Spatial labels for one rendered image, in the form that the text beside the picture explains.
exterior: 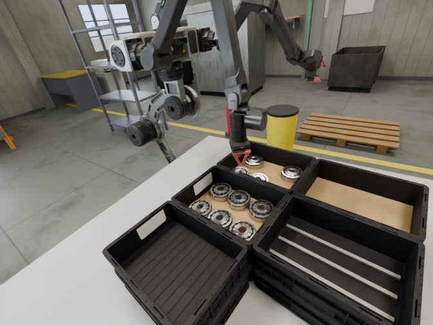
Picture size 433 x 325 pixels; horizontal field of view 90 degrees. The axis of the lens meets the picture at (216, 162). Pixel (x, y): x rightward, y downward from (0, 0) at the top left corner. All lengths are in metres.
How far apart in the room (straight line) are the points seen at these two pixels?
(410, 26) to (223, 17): 5.85
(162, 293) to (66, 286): 0.49
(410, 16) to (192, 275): 6.22
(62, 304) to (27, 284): 0.23
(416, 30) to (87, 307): 6.53
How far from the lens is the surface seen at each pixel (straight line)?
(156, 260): 0.89
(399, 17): 6.43
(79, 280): 1.16
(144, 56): 0.96
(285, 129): 2.62
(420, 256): 0.85
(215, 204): 1.00
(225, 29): 0.74
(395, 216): 1.09
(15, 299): 1.29
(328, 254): 0.87
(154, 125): 1.73
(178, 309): 0.78
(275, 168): 1.21
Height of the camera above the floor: 1.52
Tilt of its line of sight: 33 degrees down
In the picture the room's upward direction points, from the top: 8 degrees counter-clockwise
